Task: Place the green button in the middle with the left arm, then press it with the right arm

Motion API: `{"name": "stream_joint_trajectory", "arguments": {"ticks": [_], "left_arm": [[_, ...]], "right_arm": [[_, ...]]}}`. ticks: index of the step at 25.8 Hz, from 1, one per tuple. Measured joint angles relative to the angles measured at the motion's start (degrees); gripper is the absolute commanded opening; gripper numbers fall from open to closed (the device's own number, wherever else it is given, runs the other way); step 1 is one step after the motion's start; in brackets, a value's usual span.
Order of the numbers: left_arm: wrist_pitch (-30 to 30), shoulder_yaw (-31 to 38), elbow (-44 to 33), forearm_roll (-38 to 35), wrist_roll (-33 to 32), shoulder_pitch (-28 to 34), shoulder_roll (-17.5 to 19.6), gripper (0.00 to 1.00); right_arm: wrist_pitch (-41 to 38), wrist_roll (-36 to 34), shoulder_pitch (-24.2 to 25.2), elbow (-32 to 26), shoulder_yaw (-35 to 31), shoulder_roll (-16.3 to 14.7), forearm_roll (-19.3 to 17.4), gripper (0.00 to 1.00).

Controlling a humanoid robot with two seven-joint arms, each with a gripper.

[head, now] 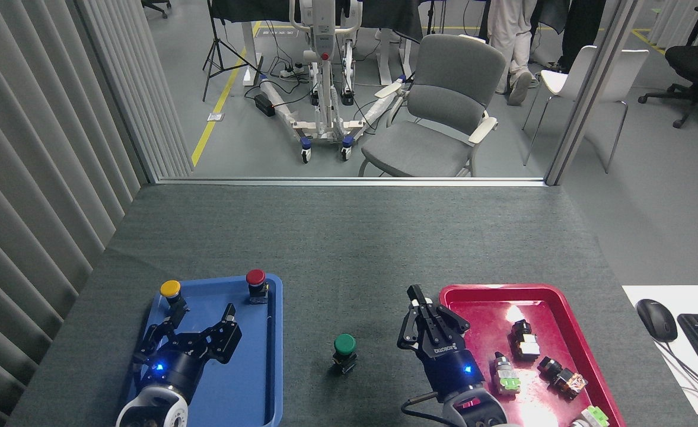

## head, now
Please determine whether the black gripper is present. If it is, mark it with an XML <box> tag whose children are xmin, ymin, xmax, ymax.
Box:
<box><xmin>397</xmin><ymin>285</ymin><xmax>485</xmax><ymax>399</ymax></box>
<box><xmin>133</xmin><ymin>304</ymin><xmax>244</xmax><ymax>392</ymax></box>

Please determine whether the green push button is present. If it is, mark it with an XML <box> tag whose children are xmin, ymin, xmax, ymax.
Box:
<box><xmin>332</xmin><ymin>333</ymin><xmax>358</xmax><ymax>375</ymax></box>

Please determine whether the yellow push button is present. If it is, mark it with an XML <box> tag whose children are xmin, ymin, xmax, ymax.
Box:
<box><xmin>160</xmin><ymin>280</ymin><xmax>188</xmax><ymax>313</ymax></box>

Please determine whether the red push button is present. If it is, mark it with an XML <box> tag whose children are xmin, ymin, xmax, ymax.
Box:
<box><xmin>246</xmin><ymin>269</ymin><xmax>269</xmax><ymax>305</ymax></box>

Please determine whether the red plastic tray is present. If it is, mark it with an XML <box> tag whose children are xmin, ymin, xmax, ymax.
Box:
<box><xmin>438</xmin><ymin>283</ymin><xmax>627</xmax><ymax>427</ymax></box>

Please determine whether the blue plastic tray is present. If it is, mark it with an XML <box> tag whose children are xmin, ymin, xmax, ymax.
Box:
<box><xmin>126</xmin><ymin>273</ymin><xmax>284</xmax><ymax>427</ymax></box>

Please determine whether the grey padded armchair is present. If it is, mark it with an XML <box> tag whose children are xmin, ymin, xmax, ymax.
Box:
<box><xmin>358</xmin><ymin>34</ymin><xmax>506</xmax><ymax>177</ymax></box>

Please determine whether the black computer mouse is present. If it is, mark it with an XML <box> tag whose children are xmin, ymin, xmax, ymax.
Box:
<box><xmin>636</xmin><ymin>298</ymin><xmax>678</xmax><ymax>343</ymax></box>

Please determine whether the grey ribbed partition panel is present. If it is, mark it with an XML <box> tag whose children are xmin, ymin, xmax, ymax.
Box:
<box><xmin>0</xmin><ymin>0</ymin><xmax>192</xmax><ymax>427</ymax></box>

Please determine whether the white stand on wheels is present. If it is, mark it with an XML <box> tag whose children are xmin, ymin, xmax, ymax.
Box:
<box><xmin>259</xmin><ymin>0</ymin><xmax>412</xmax><ymax>163</ymax></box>

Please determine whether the white plastic chair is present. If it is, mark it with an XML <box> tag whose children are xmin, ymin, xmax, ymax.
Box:
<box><xmin>522</xmin><ymin>45</ymin><xmax>650</xmax><ymax>174</ymax></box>

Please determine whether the black tripod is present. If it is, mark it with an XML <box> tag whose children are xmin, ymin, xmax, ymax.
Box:
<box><xmin>202</xmin><ymin>0</ymin><xmax>260</xmax><ymax>103</ymax></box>

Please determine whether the person in pale trousers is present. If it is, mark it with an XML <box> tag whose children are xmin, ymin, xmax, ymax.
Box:
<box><xmin>486</xmin><ymin>0</ymin><xmax>539</xmax><ymax>106</ymax></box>

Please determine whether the person in dark clothes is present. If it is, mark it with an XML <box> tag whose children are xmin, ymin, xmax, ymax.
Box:
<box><xmin>553</xmin><ymin>0</ymin><xmax>607</xmax><ymax>75</ymax></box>

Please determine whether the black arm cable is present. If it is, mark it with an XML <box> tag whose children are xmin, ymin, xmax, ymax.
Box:
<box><xmin>401</xmin><ymin>391</ymin><xmax>444</xmax><ymax>425</ymax></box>

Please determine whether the silver switch with green label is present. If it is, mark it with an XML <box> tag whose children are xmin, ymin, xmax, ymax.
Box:
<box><xmin>490</xmin><ymin>352</ymin><xmax>521</xmax><ymax>396</ymax></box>

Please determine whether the black and white switch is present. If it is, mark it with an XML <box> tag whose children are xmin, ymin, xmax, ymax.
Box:
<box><xmin>510</xmin><ymin>319</ymin><xmax>541</xmax><ymax>361</ymax></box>

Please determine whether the black switch with clear block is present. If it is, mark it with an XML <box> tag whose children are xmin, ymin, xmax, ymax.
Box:
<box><xmin>537</xmin><ymin>356</ymin><xmax>588</xmax><ymax>400</ymax></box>

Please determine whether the silver table rail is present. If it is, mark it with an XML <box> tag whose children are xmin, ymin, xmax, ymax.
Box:
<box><xmin>156</xmin><ymin>177</ymin><xmax>546</xmax><ymax>187</ymax></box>

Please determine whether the white and green switch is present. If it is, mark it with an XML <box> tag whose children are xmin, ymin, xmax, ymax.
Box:
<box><xmin>569</xmin><ymin>406</ymin><xmax>610</xmax><ymax>427</ymax></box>

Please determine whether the black mouse cable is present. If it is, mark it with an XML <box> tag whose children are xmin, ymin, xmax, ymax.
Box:
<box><xmin>657</xmin><ymin>341</ymin><xmax>698</xmax><ymax>413</ymax></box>

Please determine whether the silver post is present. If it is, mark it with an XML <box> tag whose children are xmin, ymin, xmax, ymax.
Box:
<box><xmin>544</xmin><ymin>0</ymin><xmax>646</xmax><ymax>186</ymax></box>

